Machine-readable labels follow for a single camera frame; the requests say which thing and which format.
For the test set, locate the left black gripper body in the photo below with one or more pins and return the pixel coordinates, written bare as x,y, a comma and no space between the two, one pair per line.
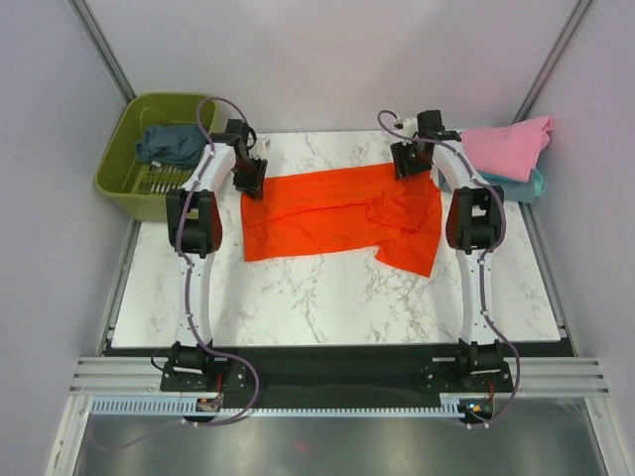
245,166

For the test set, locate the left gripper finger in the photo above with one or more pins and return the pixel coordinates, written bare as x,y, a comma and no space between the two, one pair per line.
242,182
260,168

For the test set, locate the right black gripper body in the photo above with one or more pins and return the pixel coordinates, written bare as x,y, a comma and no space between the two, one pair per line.
419,164

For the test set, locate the orange t shirt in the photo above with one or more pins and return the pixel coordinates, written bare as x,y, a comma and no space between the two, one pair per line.
343,210

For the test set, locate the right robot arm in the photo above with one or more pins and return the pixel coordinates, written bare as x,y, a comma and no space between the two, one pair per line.
474,227

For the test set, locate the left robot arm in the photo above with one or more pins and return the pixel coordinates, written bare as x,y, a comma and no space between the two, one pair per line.
195,233

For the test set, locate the dark blue crumpled t shirt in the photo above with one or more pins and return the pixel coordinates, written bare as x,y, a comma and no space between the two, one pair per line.
179,146

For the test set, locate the pink folded t shirt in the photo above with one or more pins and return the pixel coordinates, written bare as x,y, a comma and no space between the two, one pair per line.
510,152

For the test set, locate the olive green plastic basket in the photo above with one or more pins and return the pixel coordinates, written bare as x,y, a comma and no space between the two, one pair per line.
140,189

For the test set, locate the teal folded t shirt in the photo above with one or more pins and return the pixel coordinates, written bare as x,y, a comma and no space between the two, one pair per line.
519,191

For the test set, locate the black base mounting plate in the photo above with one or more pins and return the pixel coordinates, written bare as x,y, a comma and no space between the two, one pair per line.
405,373

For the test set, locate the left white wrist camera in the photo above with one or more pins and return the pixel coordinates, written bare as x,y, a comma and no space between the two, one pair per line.
262,144

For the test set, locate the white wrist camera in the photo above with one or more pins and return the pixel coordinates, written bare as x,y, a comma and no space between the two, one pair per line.
262,144
406,126

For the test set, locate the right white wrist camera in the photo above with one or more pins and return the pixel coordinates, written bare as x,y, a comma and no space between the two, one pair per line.
406,126

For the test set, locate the light blue cable duct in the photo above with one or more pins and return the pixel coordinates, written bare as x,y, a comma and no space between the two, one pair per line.
193,407

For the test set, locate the aluminium rail frame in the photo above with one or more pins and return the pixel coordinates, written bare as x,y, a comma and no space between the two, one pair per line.
538,373

